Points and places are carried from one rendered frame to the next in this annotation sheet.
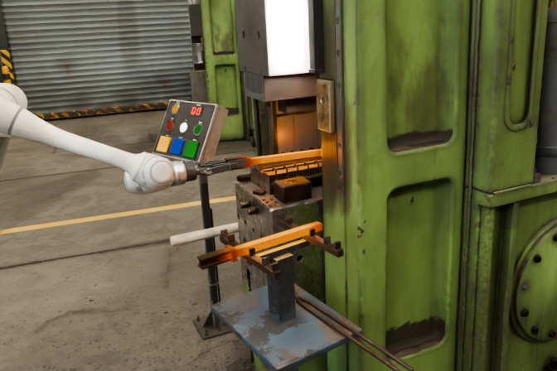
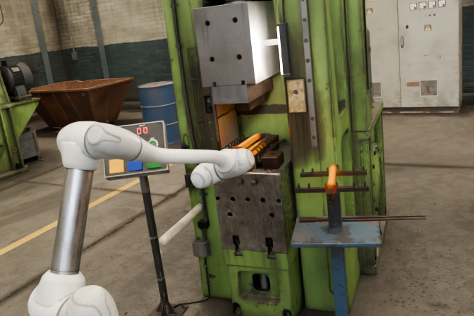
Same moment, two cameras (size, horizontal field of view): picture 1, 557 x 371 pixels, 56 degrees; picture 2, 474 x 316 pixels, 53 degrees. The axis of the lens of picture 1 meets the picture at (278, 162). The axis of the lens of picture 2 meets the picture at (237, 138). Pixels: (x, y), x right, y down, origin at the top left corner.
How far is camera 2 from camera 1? 1.76 m
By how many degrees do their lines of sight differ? 42
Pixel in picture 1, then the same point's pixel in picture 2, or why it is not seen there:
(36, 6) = not seen: outside the picture
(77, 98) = not seen: outside the picture
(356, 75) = (329, 71)
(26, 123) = (147, 146)
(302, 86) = (257, 89)
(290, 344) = (365, 234)
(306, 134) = (228, 129)
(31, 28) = not seen: outside the picture
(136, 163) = (231, 156)
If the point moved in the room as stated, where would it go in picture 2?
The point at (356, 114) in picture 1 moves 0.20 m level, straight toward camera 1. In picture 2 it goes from (331, 94) to (362, 97)
